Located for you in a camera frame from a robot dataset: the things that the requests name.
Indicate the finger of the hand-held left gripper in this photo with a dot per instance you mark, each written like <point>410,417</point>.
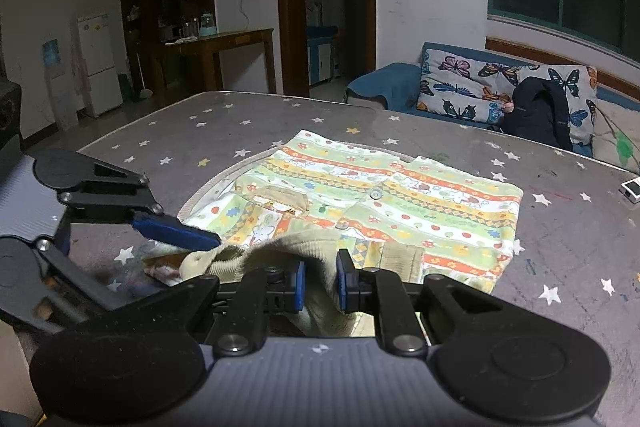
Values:
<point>80,282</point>
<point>175,230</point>

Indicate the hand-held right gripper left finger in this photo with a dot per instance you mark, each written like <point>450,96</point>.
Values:
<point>299,285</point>

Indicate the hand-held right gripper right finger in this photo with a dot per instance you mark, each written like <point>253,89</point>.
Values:
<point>343,283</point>

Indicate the patterned children's jacket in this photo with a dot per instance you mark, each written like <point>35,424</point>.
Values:
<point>400,207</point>

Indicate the water dispenser with blue bottle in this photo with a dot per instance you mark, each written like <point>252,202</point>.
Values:
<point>52,57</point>

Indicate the broom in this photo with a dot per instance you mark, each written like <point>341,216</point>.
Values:
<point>145,93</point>

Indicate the white refrigerator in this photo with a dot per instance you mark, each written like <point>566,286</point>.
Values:
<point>97,67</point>

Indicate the white cloth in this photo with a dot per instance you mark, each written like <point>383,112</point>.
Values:
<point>180,40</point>

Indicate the wooden table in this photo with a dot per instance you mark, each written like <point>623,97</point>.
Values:
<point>225,43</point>

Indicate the blue sofa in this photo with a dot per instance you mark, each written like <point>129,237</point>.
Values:
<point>385,82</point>

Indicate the clear electric kettle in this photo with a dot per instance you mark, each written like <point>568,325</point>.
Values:
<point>208,26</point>

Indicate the grey star-printed blanket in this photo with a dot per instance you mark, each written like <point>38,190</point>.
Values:
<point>555,257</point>

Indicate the dark wooden shelf cabinet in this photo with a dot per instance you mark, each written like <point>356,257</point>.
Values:
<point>150,7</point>

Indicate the blue and white cabinet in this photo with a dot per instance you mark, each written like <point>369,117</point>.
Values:
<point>320,57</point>

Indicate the butterfly print pillow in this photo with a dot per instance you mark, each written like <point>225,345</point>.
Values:
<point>580,92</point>
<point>460,82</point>

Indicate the dark jacket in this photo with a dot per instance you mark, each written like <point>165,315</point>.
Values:
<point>535,117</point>

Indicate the small white device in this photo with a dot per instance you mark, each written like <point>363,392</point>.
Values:
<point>631,191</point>

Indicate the light cushion with green print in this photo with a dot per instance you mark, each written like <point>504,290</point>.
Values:
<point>617,132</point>

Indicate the brown wooden door frame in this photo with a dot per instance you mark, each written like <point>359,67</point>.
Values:
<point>290,7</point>

